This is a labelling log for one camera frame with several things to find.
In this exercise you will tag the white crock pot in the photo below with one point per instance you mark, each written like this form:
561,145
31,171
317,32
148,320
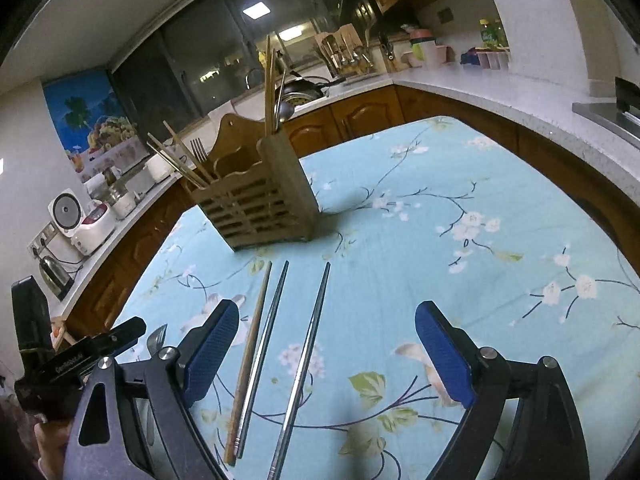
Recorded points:
158,168

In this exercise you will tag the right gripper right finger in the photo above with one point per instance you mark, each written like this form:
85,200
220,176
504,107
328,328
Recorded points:
470,375

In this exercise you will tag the pink plastic containers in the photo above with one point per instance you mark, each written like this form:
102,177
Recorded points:
427,50

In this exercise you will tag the green drink bottle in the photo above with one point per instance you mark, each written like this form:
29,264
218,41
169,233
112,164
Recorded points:
493,35

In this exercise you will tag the gas stove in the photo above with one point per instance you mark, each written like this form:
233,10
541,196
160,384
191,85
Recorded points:
621,116

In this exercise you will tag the fruit beach poster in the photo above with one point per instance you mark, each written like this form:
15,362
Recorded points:
93,127

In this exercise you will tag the black wok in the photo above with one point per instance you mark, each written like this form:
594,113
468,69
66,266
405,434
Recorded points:
302,91

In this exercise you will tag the blue floral tablecloth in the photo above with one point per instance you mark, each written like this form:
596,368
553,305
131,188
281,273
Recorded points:
434,211

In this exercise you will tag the person's left hand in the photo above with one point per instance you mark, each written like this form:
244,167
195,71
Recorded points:
52,439

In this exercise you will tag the steel fork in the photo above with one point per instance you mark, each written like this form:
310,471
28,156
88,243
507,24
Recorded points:
200,154

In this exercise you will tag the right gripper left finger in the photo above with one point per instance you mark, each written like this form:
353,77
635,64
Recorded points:
191,366

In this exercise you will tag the counter utensil rack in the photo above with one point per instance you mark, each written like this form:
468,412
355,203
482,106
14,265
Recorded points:
344,53

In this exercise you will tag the steel chopstick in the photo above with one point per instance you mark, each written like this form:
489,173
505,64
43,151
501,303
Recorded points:
258,361
287,427
284,72

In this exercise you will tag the wooden chopstick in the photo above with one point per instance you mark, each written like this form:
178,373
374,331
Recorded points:
188,153
271,92
268,48
159,148
244,371

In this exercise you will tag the white rice cooker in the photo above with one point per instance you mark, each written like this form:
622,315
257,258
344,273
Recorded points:
87,230

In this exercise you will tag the wooden slatted utensil holder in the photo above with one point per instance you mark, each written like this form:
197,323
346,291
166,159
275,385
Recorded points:
258,193

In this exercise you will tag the small white cooker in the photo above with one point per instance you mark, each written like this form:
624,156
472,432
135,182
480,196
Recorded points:
121,200

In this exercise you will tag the steel electric kettle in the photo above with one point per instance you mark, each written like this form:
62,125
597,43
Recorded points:
56,277

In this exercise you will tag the wooden kitchen cabinets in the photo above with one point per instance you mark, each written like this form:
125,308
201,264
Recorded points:
198,61

